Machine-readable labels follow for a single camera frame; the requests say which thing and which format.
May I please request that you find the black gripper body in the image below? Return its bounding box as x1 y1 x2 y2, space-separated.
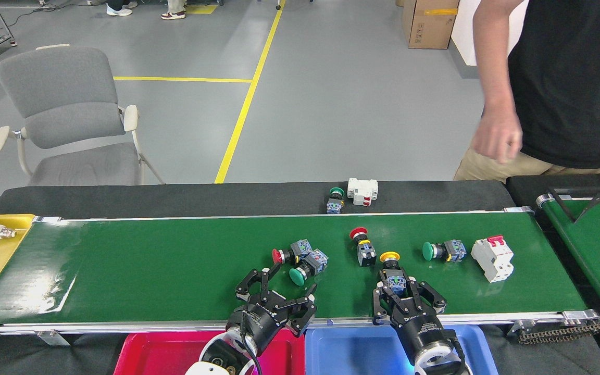
226 297 295 359
387 301 457 365

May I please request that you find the blue plastic bin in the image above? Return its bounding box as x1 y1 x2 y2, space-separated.
305 324 499 375

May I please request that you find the brown cardboard box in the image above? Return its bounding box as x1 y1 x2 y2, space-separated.
402 0 460 50

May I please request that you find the white circuit breaker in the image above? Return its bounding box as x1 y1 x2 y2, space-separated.
471 235 515 283
347 178 379 206

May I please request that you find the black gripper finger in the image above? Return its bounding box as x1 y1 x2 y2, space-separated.
408 278 448 316
372 276 404 326
235 262 283 312
279 283 318 338

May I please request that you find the grey padded chair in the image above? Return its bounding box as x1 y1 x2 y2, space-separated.
0 43 165 186

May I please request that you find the green mushroom push button switch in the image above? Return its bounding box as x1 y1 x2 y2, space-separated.
326 187 345 215
422 240 467 263
289 249 330 287

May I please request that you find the red emergency stop button switch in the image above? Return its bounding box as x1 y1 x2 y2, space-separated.
349 228 377 267

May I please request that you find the conveyor drive chain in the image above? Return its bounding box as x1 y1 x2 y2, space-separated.
508 320 600 345

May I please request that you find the red mushroom push button switch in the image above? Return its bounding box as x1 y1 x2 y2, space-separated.
272 239 313 265

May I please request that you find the person's right hand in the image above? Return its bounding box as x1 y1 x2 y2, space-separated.
471 107 523 166

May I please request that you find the red plastic bin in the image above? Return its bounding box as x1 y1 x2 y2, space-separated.
114 329 306 375

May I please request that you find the green feeder conveyor belt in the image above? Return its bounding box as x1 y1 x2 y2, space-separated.
536 194 600 317

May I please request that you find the yellow push button switch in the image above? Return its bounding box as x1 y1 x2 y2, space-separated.
380 252 411 298

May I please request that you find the person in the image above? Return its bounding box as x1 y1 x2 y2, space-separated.
106 0 138 16
161 0 186 20
454 0 600 183

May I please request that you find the long green conveyor belt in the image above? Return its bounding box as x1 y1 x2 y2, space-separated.
0 207 600 340

